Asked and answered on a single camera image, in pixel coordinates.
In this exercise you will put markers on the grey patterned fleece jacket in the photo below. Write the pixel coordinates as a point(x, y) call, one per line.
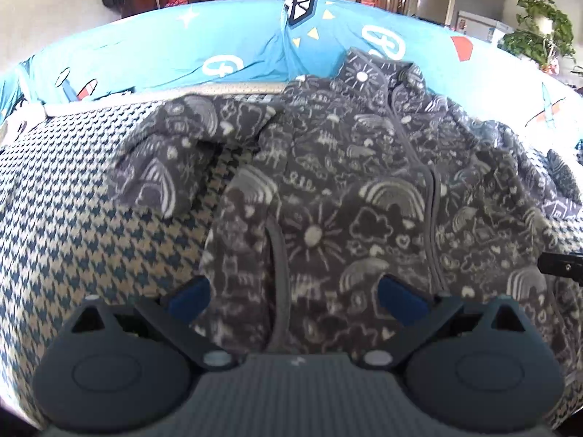
point(328, 182)

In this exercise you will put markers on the blue printed cushion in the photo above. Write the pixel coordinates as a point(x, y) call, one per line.
point(145, 50)

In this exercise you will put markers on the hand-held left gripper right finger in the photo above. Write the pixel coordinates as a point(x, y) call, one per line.
point(401, 298)

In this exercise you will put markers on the white cloth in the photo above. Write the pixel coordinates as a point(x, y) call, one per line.
point(25, 116)

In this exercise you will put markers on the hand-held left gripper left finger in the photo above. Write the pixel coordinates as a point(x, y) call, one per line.
point(191, 298)

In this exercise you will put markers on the white chest freezer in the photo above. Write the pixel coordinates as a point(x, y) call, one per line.
point(478, 25)

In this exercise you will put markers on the houndstooth sofa seat cover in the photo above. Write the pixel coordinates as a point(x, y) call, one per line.
point(91, 236)

